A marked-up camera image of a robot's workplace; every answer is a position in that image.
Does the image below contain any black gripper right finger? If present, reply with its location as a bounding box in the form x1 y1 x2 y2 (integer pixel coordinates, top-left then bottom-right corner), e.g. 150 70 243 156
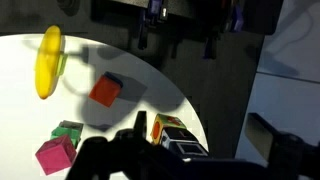
245 112 288 162

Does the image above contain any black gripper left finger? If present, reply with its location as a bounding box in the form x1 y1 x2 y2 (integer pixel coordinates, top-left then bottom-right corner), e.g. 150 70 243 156
133 111 148 141

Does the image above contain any pink block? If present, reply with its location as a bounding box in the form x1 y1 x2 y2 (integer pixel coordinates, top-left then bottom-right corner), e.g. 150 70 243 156
35 134 78 176

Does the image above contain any colourful block with orange circle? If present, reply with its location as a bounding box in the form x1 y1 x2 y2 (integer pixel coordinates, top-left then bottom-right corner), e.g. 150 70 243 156
150 113 188 145

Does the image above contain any dark blue block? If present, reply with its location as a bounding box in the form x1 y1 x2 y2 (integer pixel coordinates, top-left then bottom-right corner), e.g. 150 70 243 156
103 71 124 89

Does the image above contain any grey block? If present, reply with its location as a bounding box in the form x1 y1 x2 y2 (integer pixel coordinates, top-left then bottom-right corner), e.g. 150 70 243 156
58 119 85 133

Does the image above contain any small lime green block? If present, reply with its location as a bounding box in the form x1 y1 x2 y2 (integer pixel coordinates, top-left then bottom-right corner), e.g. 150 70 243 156
56 53 69 76

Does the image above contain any yellow banana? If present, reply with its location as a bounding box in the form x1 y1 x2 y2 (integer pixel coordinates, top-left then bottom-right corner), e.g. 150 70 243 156
34 25 65 100

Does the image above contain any blue handled clamp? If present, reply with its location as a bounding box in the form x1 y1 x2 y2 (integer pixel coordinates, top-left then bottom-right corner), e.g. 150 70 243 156
137 0 170 51
229 2 245 33

